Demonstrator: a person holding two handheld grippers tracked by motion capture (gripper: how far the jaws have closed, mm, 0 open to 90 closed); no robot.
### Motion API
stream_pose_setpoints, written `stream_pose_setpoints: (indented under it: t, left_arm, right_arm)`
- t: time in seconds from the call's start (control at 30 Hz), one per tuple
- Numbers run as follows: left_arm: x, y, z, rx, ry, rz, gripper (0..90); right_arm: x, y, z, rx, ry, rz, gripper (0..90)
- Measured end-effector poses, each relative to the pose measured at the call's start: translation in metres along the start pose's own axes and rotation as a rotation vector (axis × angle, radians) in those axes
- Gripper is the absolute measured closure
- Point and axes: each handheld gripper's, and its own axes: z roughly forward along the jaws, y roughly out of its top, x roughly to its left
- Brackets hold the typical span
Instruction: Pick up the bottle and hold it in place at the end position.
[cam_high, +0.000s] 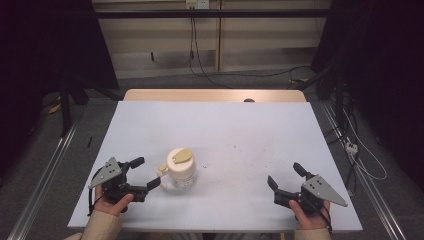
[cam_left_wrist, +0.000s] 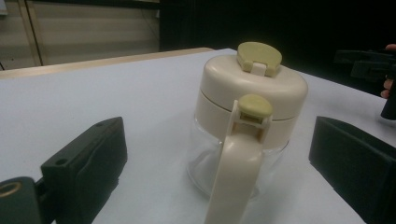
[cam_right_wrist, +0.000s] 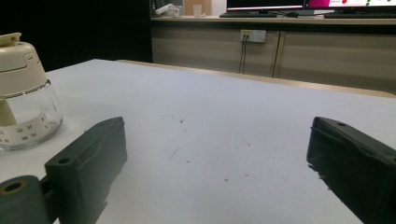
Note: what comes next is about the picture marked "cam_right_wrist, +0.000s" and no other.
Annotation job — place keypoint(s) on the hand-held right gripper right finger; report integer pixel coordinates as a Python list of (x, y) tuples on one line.
[(355, 165)]

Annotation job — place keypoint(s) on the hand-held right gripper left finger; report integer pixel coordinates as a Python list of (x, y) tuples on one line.
[(87, 168)]

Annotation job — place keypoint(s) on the glass cup with cream lid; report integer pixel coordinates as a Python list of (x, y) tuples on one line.
[(18, 68)]

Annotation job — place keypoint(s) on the long wooden counter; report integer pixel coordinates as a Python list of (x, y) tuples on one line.
[(327, 53)]

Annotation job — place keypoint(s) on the black keyboard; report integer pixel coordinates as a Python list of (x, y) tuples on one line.
[(361, 15), (249, 14)]

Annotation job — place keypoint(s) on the computer monitor with pink screen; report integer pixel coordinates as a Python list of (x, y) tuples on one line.
[(351, 2)]

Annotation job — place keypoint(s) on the black computer mouse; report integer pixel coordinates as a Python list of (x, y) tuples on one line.
[(292, 14)]

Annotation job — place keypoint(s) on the white box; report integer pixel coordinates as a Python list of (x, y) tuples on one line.
[(169, 10)]

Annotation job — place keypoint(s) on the white paper cup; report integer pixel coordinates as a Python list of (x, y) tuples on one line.
[(197, 11)]

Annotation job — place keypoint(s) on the white wall socket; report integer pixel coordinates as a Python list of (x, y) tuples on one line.
[(253, 35)]

